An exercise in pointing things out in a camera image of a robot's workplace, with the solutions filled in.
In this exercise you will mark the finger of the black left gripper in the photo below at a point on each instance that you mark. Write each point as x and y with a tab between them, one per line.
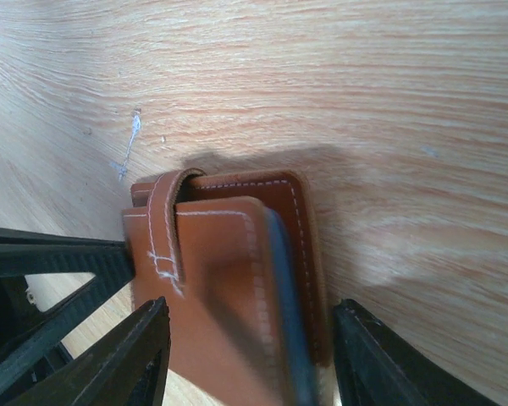
25	253

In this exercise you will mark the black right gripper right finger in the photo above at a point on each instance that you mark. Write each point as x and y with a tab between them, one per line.
375	366

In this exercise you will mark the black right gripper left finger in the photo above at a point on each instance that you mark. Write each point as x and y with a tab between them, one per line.
128	366

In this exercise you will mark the brown leather card holder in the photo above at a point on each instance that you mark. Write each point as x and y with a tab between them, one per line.
236	258

